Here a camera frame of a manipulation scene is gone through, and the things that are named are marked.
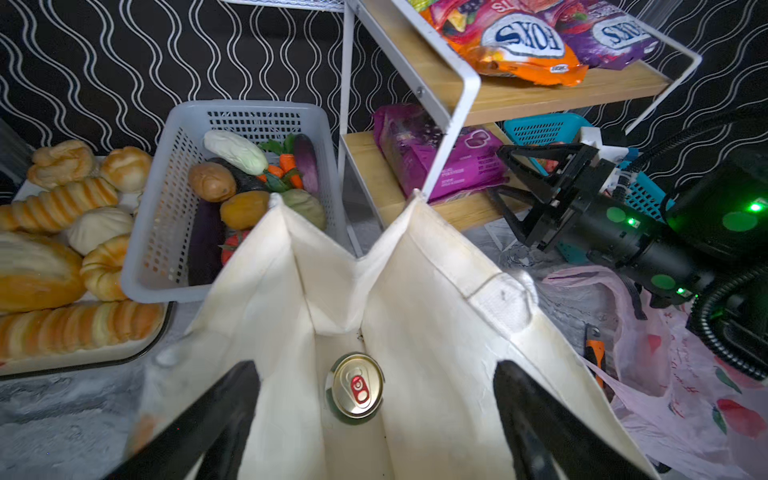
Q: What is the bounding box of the orange Fox's candy bag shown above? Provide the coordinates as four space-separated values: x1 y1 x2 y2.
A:
409 0 588 86

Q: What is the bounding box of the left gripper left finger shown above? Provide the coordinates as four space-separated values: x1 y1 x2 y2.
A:
107 361 261 479

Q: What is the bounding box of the purple Fox's candy bag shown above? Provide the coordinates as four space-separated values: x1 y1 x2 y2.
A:
555 1 659 71

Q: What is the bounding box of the cream canvas tote bag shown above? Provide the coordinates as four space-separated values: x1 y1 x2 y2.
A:
124 197 656 479

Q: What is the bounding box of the red tomato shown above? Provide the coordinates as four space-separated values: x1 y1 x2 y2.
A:
220 230 250 265

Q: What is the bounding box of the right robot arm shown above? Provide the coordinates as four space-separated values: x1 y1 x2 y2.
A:
488 104 767 382

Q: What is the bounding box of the green drink can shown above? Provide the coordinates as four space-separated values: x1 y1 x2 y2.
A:
324 352 385 425

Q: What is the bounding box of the long braided bread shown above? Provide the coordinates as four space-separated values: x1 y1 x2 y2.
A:
1 178 119 234

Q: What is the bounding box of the wooden two-tier shelf rack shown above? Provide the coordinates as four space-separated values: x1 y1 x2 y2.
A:
338 1 702 231

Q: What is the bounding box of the large bread loaf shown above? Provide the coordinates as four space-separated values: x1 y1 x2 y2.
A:
1 232 86 314

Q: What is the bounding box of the striped long bread loaf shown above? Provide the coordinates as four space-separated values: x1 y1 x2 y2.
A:
1 300 166 362

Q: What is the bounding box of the round white bun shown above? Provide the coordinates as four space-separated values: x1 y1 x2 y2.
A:
66 207 134 256

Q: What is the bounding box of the teal plastic fruit basket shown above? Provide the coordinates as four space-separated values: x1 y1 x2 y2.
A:
502 112 667 265

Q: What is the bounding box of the purple eggplant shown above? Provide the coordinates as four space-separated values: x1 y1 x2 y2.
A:
187 200 225 286

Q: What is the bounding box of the pink plastic grocery bag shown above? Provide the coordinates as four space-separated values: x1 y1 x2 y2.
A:
537 267 767 479

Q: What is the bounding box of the white plastic vegetable basket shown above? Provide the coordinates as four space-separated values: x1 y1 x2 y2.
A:
120 100 351 303

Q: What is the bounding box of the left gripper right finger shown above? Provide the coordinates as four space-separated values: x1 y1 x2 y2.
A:
493 360 652 479

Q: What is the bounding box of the yellow orange vegetable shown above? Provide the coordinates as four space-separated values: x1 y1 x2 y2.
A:
220 191 270 230

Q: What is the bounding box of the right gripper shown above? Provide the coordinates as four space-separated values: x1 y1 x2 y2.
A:
486 143 636 252

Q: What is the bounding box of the purple snack packet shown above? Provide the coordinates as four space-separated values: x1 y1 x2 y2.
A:
371 103 511 204

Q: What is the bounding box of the green cabbage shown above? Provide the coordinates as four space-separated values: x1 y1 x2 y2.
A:
281 189 327 230

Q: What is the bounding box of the brown potato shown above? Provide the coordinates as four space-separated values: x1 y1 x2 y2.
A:
187 162 237 203

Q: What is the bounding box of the orange box cutter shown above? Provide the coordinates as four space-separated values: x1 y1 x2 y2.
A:
584 324 605 371

